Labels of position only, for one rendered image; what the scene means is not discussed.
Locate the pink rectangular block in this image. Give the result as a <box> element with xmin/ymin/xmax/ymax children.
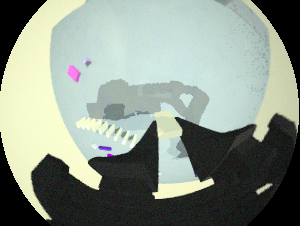
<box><xmin>68</xmin><ymin>65</ymin><xmax>81</xmax><ymax>82</ymax></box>

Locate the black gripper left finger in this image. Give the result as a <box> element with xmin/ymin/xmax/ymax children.
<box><xmin>88</xmin><ymin>121</ymin><xmax>159</xmax><ymax>193</ymax></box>

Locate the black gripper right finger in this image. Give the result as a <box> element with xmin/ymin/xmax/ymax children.
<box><xmin>175</xmin><ymin>116</ymin><xmax>258</xmax><ymax>182</ymax></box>

